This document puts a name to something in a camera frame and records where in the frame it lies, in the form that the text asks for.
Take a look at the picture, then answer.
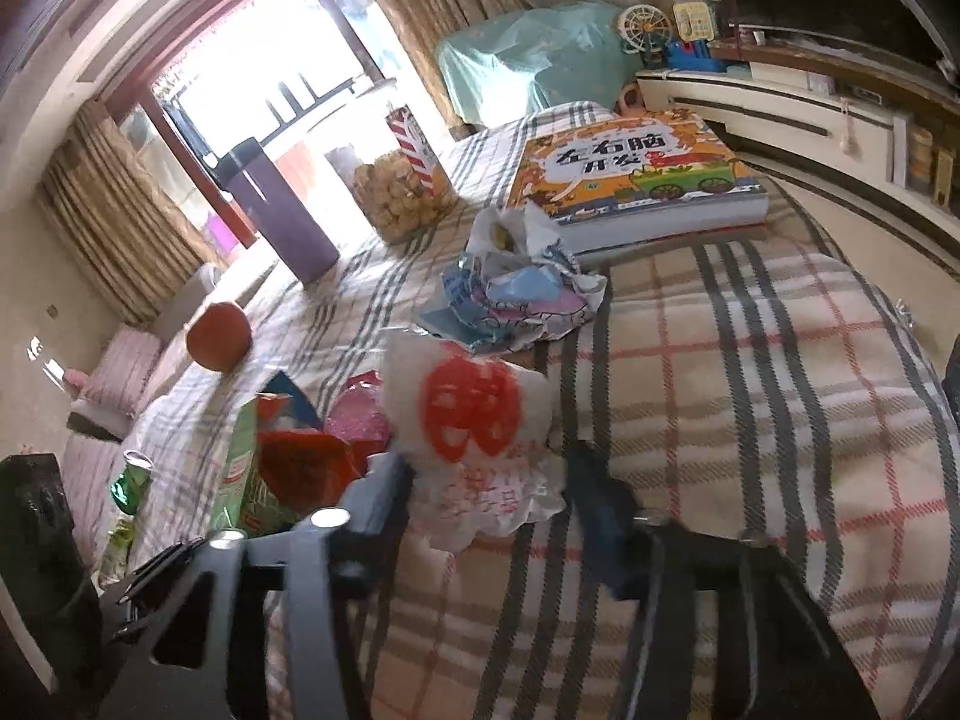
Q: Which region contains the green milk carton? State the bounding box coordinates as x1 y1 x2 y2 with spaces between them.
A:
208 394 296 536

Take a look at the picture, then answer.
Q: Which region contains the blue white wrapper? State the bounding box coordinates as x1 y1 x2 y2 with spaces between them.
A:
416 203 607 355

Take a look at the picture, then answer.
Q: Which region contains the pink striped sofa cushion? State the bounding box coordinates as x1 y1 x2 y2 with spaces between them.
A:
80 325 163 416

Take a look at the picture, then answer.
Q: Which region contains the plaid tablecloth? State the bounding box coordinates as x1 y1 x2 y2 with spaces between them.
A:
130 103 958 718

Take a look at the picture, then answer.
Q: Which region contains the red apple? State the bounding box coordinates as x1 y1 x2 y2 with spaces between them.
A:
185 302 252 374

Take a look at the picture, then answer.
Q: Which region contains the left beige curtain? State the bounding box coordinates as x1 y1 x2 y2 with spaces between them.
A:
36 99 226 327

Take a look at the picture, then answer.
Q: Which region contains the purple thermos bottle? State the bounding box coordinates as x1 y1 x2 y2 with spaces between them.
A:
215 138 340 284

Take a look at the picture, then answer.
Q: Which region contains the clear jar of biscuits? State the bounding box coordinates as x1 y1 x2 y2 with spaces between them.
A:
325 103 457 244

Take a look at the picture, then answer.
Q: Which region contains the colourful children's book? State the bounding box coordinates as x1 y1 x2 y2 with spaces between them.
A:
506 109 770 255

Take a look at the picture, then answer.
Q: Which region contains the white TV cabinet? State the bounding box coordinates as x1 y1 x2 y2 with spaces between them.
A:
636 70 958 226

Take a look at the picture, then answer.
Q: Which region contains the pink toy kettle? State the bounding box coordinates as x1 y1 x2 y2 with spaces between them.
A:
615 82 646 117

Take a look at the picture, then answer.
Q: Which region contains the yellow toy telephone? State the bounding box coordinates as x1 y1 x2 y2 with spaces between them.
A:
674 0 718 43

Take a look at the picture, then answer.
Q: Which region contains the teal plastic covered furniture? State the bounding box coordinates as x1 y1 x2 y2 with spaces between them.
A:
436 0 640 128

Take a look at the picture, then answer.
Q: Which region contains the toy ferris wheel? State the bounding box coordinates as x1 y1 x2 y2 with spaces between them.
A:
617 4 674 68

